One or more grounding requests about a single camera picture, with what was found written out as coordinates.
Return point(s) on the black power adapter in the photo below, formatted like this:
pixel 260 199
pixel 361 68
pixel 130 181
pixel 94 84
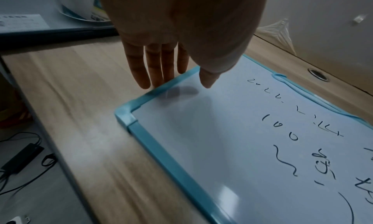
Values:
pixel 22 158

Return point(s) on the person's left hand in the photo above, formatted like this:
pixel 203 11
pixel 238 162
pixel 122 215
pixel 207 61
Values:
pixel 186 22

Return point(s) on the white wall hook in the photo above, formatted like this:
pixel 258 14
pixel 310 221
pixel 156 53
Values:
pixel 359 19

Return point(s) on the white printed paper sheet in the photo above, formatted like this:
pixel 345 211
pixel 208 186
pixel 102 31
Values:
pixel 22 22

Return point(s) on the dark flat board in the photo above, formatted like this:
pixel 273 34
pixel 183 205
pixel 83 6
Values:
pixel 58 33

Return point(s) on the blue framed whiteboard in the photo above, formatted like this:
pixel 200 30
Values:
pixel 247 149

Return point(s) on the clear plastic wrap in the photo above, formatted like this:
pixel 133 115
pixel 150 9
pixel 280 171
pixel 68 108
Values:
pixel 279 31

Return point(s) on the white round container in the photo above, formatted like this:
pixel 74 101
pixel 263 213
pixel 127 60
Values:
pixel 84 8

